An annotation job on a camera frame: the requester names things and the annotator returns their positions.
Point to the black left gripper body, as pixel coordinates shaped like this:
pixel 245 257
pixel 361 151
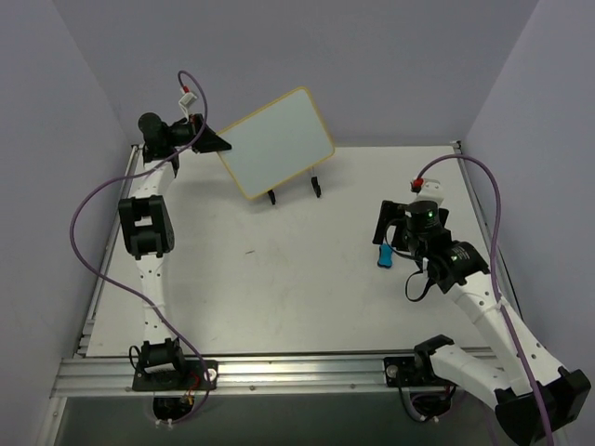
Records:
pixel 196 135

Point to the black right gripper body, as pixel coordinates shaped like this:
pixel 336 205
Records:
pixel 386 223

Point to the blue whiteboard eraser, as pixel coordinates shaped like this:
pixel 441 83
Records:
pixel 384 260

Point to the yellow framed whiteboard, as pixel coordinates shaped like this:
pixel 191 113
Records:
pixel 275 143

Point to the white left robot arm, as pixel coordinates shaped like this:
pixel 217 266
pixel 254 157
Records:
pixel 149 235

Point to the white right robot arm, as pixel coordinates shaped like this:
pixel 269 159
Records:
pixel 530 391

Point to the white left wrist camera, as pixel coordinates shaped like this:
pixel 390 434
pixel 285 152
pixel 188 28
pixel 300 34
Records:
pixel 185 103

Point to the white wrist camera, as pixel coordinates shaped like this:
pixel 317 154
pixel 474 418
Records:
pixel 427 190
pixel 185 103

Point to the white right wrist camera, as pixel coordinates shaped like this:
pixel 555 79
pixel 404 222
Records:
pixel 427 190

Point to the black wire easel stand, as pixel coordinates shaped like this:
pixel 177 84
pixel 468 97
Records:
pixel 297 187

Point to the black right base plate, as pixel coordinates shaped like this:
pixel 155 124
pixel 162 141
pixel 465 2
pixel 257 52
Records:
pixel 402 370

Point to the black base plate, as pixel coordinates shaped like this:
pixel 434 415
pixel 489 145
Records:
pixel 166 378
pixel 402 370

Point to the aluminium front rail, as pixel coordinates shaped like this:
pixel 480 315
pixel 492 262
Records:
pixel 237 375

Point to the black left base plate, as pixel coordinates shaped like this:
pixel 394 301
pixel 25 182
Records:
pixel 166 378

